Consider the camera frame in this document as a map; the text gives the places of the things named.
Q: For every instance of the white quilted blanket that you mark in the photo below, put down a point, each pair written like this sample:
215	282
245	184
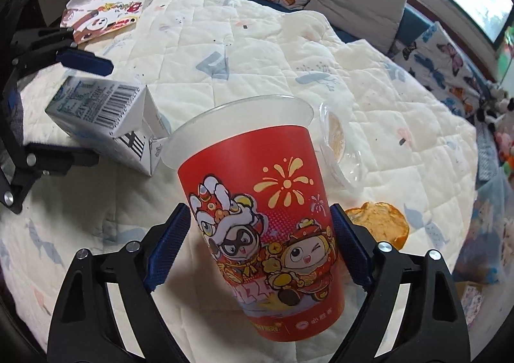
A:
261	66

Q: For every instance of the pink plush toy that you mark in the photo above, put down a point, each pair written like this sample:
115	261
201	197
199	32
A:
504	143

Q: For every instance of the green toy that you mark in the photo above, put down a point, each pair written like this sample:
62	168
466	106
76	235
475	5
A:
509	41

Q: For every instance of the cartoon print paper bag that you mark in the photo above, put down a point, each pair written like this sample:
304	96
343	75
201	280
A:
100	15

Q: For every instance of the golden bread piece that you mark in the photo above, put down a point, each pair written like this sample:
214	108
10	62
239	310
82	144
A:
377	224

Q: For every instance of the black and white cow plush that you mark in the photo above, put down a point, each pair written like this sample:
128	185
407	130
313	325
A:
492	106

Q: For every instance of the red cartoon print cup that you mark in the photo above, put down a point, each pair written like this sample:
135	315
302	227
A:
261	186

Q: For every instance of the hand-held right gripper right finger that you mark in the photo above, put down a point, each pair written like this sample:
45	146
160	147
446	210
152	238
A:
353	250

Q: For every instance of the white and blue milk carton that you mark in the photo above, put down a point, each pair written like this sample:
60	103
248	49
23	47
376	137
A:
92	106

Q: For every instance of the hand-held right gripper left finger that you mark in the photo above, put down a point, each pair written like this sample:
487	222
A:
170	250

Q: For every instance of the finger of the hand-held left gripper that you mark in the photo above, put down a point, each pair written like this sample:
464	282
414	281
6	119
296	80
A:
86	62
60	158

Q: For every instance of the clear plastic lidded container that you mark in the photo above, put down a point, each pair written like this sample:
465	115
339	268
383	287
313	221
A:
348	168

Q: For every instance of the grey cushion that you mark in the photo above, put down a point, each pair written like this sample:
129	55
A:
357	5

